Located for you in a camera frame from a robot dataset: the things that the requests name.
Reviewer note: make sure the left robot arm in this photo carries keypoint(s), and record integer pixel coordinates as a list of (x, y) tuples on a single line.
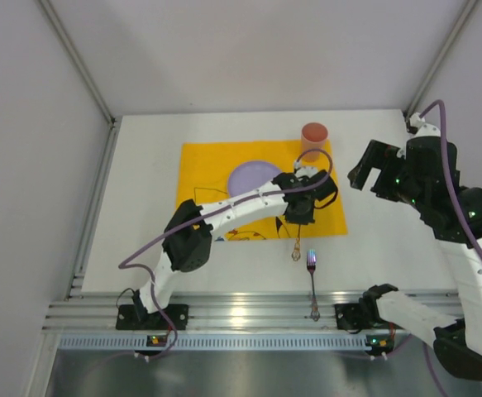
[(186, 242)]

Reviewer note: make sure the aluminium corner post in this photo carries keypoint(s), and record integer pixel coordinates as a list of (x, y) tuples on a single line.
[(468, 10), (57, 26)]

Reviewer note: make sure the iridescent purple metal fork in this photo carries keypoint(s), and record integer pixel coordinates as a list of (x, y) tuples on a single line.
[(311, 262)]

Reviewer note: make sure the purple plastic plate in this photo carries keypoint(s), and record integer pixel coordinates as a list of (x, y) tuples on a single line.
[(250, 175)]

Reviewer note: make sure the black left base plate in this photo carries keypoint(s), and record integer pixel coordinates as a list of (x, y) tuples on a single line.
[(127, 319)]

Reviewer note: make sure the yellow cloth placemat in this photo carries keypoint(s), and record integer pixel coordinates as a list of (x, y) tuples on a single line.
[(204, 170)]

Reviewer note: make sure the perforated grey cable duct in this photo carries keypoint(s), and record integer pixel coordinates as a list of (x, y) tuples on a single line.
[(228, 342)]

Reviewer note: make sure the left aluminium corner post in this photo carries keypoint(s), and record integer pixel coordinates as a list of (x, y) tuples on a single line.
[(57, 26)]

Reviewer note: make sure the aluminium frame rail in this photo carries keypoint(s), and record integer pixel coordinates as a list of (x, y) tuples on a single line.
[(237, 312)]

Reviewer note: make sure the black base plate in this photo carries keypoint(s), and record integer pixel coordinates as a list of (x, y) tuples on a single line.
[(127, 319), (351, 317)]

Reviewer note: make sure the pink plastic cup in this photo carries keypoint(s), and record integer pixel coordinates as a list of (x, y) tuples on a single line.
[(313, 136)]

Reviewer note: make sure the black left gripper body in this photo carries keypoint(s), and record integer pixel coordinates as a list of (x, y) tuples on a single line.
[(299, 212)]

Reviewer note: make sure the right aluminium corner post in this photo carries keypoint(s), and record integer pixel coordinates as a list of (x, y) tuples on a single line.
[(468, 10)]

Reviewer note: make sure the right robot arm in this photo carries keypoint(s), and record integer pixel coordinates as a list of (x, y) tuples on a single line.
[(423, 174)]

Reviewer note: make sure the gold metal spoon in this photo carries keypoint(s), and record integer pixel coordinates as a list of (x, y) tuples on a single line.
[(296, 254)]

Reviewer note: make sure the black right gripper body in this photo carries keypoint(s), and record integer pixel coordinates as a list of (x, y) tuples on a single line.
[(384, 174)]

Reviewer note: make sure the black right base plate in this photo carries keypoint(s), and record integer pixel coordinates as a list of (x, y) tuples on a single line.
[(351, 317)]

